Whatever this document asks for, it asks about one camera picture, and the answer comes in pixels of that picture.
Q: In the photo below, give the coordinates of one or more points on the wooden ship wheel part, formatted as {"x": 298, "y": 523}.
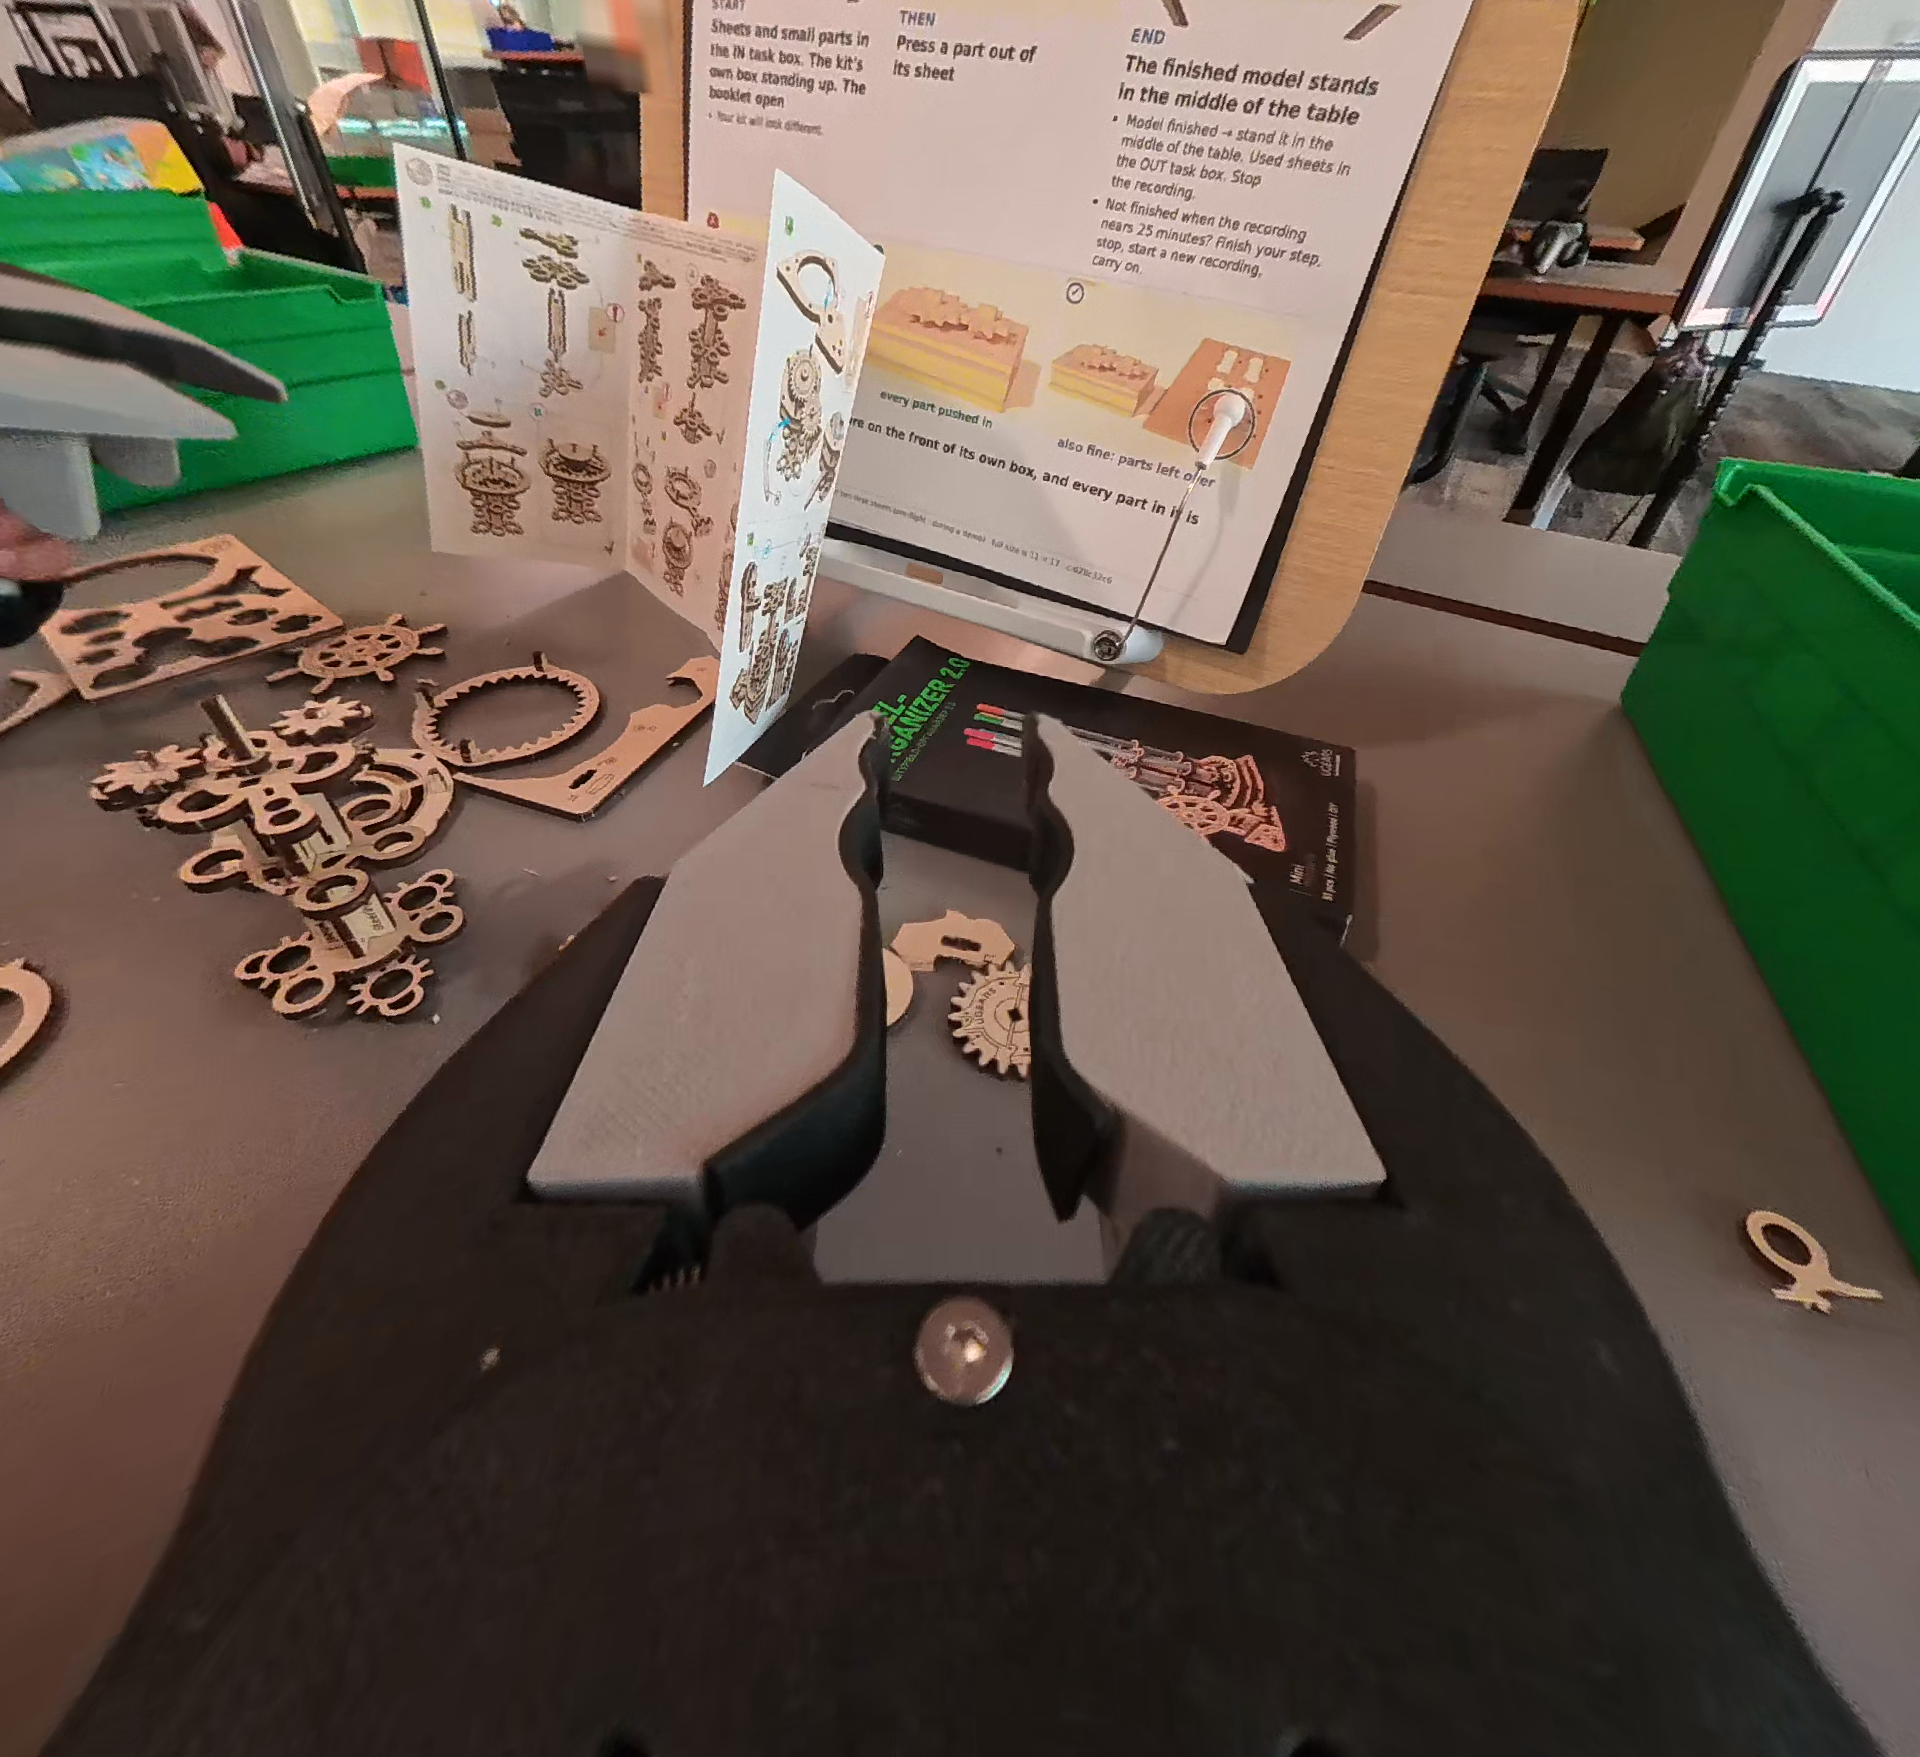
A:
{"x": 359, "y": 655}

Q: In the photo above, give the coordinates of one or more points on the wooden sheet with cut-out holes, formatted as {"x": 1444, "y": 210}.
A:
{"x": 150, "y": 633}

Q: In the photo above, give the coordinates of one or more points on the black floor lamp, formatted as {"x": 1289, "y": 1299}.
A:
{"x": 411, "y": 34}

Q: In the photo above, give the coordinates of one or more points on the green plastic bin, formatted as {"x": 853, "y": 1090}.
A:
{"x": 1799, "y": 812}
{"x": 285, "y": 331}

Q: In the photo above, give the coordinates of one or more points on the assembled wooden model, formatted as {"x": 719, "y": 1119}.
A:
{"x": 324, "y": 828}

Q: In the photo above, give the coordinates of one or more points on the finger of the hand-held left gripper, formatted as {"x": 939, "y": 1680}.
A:
{"x": 136, "y": 339}
{"x": 89, "y": 409}

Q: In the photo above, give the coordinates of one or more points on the white poster holder bar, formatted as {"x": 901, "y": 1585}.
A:
{"x": 960, "y": 595}

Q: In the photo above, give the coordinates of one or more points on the folded paper instruction booklet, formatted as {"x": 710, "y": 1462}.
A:
{"x": 600, "y": 409}

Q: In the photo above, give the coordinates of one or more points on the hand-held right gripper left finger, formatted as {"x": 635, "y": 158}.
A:
{"x": 721, "y": 1022}

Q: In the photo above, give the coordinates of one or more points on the white framed board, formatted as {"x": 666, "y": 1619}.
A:
{"x": 1799, "y": 198}

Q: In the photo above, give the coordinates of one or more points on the dark bag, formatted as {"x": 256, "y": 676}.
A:
{"x": 1643, "y": 431}

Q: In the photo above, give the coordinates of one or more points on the white printed instruction poster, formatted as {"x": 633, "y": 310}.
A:
{"x": 1050, "y": 212}

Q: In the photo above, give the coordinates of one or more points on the person's left hand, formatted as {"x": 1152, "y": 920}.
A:
{"x": 26, "y": 550}

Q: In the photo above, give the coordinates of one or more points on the black model kit box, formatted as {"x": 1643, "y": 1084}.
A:
{"x": 1276, "y": 798}

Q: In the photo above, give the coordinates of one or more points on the light wooden poster board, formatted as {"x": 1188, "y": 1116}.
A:
{"x": 1440, "y": 362}

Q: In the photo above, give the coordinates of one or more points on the notched wooden curved part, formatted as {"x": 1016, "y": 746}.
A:
{"x": 953, "y": 940}

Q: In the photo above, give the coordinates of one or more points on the small wooden loop part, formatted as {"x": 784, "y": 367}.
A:
{"x": 1799, "y": 1270}

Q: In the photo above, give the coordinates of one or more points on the round wooden disc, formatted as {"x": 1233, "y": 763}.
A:
{"x": 899, "y": 993}

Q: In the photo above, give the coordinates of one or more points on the engraved wooden gear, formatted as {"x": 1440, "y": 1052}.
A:
{"x": 996, "y": 1022}

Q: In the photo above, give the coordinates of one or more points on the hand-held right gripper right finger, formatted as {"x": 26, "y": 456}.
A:
{"x": 1201, "y": 1022}

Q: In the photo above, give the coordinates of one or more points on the pointed wooden offcut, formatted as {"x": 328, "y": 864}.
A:
{"x": 30, "y": 700}

